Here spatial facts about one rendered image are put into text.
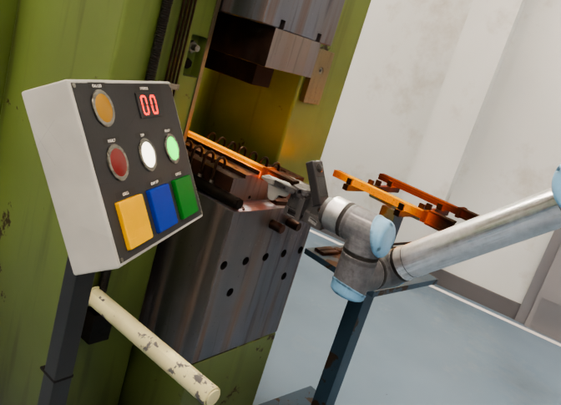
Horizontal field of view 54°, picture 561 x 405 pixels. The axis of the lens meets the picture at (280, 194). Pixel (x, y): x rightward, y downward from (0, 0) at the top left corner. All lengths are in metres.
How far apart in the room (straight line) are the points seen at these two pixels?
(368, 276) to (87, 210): 0.72
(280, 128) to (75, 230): 1.01
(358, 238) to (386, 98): 3.09
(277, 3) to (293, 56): 0.15
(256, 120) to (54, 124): 1.05
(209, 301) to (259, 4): 0.74
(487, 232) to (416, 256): 0.19
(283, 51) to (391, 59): 2.98
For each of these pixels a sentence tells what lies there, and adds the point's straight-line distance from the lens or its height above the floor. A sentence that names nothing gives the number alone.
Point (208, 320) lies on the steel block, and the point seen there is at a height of 0.60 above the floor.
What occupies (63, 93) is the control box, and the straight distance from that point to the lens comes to 0.84.
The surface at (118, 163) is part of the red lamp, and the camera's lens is 0.88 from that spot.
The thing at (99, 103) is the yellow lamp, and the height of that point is 1.17.
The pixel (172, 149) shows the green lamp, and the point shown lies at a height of 1.09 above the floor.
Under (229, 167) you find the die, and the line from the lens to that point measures 1.47.
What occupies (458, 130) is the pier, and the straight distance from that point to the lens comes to 4.01.
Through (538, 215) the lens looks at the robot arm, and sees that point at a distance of 1.25.
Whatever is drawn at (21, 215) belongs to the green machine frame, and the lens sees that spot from 1.56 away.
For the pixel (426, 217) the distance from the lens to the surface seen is 1.66.
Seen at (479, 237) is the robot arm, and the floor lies 1.06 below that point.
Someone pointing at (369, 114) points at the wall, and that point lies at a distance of 4.35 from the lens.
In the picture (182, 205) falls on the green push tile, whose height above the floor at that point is 1.00.
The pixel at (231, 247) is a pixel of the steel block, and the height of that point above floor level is 0.81.
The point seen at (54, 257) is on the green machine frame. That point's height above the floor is 0.70.
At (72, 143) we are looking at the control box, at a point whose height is 1.12.
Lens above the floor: 1.33
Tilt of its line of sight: 15 degrees down
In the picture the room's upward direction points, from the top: 17 degrees clockwise
